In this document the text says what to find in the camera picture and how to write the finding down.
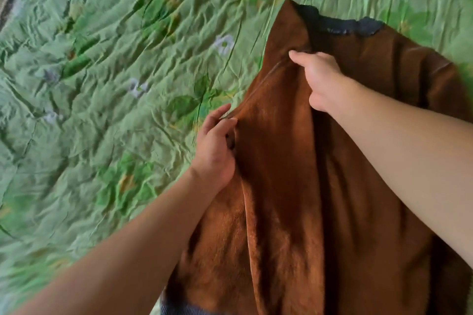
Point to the person's right forearm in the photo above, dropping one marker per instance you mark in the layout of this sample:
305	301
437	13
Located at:
414	163

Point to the brown fleece garment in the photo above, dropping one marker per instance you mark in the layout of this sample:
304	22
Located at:
295	196

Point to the green floral bedsheet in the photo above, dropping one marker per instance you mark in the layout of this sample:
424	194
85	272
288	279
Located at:
111	67

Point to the person's left forearm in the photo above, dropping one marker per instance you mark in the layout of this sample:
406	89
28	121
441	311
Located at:
118	252

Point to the person's right hand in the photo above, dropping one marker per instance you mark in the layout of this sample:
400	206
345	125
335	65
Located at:
325	78

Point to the person's left hand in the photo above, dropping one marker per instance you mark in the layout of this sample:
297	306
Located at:
214	156

